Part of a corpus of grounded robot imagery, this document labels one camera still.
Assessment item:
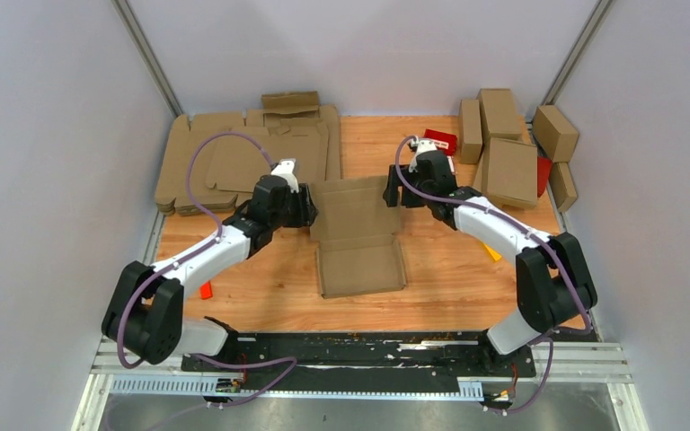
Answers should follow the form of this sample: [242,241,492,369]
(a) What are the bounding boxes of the brown cardboard box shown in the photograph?
[310,176,407,299]

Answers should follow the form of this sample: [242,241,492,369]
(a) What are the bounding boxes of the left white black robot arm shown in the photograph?
[101,175,318,371]

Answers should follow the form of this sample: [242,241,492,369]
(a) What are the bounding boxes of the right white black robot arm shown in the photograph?
[383,150,597,375]

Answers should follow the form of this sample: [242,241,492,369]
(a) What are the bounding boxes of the red card box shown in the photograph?
[423,128,458,156]

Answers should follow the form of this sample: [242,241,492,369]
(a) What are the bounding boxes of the upright narrow cardboard box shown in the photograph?
[458,99,483,164]

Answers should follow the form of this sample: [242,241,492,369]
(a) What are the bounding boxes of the front flat cardboard box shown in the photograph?
[473,137,538,209]

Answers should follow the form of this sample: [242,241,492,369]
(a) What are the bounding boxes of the rear leaning cardboard box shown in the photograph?
[478,88,522,144]

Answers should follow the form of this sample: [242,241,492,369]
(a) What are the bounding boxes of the far right cardboard box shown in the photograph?
[532,105,579,163]

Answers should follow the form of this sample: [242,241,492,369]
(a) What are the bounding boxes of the low right cardboard box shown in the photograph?
[549,163,578,213]

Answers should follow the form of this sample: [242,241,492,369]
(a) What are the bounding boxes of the stack of flat cardboard sheets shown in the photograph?
[155,104,341,216]

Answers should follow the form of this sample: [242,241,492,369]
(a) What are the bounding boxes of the small folded cardboard pieces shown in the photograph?
[261,91,321,126]

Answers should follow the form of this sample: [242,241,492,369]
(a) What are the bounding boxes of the small orange block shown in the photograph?
[199,282,213,300]

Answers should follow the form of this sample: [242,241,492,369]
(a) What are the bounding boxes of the red object behind boxes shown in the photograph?
[536,156,553,198]

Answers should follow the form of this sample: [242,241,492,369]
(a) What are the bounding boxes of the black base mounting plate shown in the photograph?
[214,331,536,393]

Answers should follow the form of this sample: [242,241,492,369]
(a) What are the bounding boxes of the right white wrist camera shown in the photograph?
[409,136,438,164]

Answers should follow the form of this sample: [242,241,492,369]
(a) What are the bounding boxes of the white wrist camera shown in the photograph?
[270,158,300,193]
[409,136,438,164]

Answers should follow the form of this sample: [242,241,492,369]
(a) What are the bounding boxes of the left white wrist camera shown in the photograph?
[270,158,300,193]

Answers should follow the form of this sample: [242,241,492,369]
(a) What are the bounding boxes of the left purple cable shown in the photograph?
[115,131,298,411]

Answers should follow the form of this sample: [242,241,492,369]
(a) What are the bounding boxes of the yellow plastic triangle frame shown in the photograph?
[482,243,502,262]

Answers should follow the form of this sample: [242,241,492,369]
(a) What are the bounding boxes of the right corner aluminium post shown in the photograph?
[542,0,615,105]

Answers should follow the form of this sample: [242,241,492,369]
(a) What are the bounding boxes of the corner aluminium post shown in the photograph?
[111,0,185,117]
[542,0,615,105]

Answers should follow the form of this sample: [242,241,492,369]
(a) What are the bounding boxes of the left corner aluminium post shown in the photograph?
[111,0,185,117]

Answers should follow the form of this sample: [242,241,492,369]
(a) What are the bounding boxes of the aluminium frame rail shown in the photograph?
[72,340,649,430]

